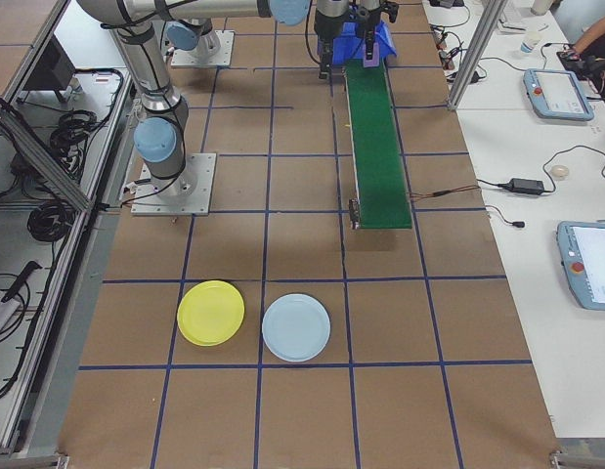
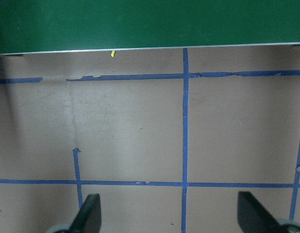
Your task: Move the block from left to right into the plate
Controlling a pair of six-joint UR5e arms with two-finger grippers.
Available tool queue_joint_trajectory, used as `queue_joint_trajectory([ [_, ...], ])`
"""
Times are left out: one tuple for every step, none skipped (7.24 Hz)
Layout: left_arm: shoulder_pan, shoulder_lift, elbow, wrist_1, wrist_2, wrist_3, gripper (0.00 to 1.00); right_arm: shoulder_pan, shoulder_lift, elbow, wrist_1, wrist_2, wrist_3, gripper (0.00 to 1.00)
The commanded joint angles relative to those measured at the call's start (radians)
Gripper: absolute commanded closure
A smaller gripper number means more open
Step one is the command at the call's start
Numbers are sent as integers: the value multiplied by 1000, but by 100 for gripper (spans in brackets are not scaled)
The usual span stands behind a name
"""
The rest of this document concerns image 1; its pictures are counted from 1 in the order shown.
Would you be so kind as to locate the purple foam block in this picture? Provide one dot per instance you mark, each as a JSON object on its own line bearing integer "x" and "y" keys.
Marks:
{"x": 372, "y": 64}

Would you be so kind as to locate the person forearm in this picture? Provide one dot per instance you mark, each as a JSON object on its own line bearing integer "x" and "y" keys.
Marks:
{"x": 597, "y": 27}

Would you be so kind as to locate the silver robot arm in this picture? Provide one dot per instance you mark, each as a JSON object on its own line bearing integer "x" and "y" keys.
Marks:
{"x": 182, "y": 36}
{"x": 150, "y": 78}

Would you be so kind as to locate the light blue plastic plate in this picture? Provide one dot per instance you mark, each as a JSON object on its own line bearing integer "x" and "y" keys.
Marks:
{"x": 296, "y": 327}

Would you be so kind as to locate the yellow plastic plate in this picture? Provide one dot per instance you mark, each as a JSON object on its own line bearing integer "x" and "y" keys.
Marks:
{"x": 211, "y": 312}

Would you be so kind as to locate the blue plastic storage bin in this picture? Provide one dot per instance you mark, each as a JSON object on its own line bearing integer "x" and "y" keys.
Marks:
{"x": 346, "y": 51}

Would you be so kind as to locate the small usb hub board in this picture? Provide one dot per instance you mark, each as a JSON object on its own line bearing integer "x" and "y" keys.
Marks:
{"x": 446, "y": 57}
{"x": 441, "y": 36}

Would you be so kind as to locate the green conveyor belt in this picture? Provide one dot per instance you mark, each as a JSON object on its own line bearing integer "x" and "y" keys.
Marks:
{"x": 375, "y": 146}

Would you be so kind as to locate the black power brick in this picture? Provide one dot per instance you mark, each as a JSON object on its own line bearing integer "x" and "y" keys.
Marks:
{"x": 476, "y": 77}

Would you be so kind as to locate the white paper cup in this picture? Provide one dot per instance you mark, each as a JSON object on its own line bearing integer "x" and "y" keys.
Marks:
{"x": 531, "y": 45}

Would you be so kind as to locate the blue grey teach pendant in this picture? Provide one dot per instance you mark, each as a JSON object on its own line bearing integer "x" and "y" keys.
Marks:
{"x": 590, "y": 264}
{"x": 561, "y": 95}

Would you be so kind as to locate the black electronics box with lights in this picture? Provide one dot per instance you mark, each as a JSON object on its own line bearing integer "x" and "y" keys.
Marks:
{"x": 573, "y": 61}

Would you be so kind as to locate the black power adapter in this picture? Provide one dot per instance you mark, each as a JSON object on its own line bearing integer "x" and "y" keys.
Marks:
{"x": 527, "y": 185}

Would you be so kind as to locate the cream round puck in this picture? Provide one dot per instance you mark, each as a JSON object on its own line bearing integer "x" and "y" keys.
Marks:
{"x": 559, "y": 170}

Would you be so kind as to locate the black power supply box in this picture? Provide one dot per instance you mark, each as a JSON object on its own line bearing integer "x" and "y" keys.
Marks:
{"x": 55, "y": 63}

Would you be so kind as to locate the aluminium profile bar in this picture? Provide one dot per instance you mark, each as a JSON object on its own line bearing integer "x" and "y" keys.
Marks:
{"x": 585, "y": 459}
{"x": 33, "y": 463}

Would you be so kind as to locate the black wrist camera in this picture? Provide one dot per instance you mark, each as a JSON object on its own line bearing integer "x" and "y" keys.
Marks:
{"x": 391, "y": 11}

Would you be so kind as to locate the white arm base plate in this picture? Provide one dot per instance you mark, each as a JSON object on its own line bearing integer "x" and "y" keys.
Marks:
{"x": 226, "y": 49}
{"x": 199, "y": 195}

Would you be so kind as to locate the aluminium upright post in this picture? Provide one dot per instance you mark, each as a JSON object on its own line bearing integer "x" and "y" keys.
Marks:
{"x": 470, "y": 58}

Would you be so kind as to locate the V-shaped metal bar frame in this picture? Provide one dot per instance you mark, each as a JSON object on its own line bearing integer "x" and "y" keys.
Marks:
{"x": 43, "y": 168}

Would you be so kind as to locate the black angled bracket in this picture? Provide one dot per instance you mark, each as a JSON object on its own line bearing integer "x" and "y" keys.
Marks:
{"x": 26, "y": 273}

